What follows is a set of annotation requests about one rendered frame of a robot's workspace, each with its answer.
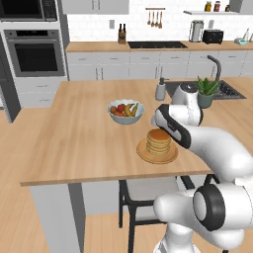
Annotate stack of pancakes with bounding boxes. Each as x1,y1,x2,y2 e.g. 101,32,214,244
145,127,173,157

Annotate green plant in grey pot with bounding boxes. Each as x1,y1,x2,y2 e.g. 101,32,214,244
196,75,221,110

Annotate grey wall cupboard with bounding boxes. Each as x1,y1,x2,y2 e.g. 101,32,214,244
228,0,253,15

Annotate black chair with grey seat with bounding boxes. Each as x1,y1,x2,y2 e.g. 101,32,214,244
118,174,221,253

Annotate black microwave oven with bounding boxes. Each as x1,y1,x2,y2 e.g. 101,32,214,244
0,0,60,23

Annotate tall silver canister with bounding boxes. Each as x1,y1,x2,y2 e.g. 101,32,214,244
189,20,206,43

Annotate yellow banana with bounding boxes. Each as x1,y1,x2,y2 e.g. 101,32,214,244
124,103,134,118
130,102,140,118

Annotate white drawers under oven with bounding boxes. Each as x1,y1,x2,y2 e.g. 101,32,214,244
14,76,69,109

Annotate black hob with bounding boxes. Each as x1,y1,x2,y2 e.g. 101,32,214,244
126,41,189,50

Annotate steel wall oven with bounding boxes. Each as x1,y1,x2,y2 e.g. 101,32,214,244
1,28,68,79

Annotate black toaster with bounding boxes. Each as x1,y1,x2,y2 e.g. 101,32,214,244
202,28,225,45

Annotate white wall cupboards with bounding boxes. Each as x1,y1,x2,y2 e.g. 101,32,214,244
60,0,130,16

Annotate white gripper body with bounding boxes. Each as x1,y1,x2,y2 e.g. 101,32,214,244
150,104,170,129

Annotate wooden knife block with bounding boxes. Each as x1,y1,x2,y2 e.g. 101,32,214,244
117,23,128,45

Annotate dark grey fridge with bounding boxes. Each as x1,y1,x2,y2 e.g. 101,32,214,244
0,33,23,125

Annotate red jar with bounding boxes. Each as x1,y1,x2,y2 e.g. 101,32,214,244
212,0,222,13

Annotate round wooden plate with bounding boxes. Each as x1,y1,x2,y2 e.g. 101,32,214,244
135,137,180,165

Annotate white wall shelf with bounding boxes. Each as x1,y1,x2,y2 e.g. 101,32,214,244
183,10,240,16

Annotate pale blue fruit bowl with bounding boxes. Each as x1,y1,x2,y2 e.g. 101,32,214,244
107,99,146,126

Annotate white base cupboard run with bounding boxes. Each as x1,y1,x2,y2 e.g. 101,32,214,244
65,49,253,82

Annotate dark grey tap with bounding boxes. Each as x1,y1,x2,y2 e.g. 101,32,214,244
207,54,222,83

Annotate teal holder with white tool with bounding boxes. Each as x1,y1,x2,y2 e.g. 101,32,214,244
233,27,252,46

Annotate grey soap dispenser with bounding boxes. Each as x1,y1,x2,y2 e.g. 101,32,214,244
154,76,168,102

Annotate white counter island base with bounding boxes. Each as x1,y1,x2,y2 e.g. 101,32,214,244
29,173,218,253

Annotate dark sink basin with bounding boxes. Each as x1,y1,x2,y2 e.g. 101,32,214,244
164,79,248,101

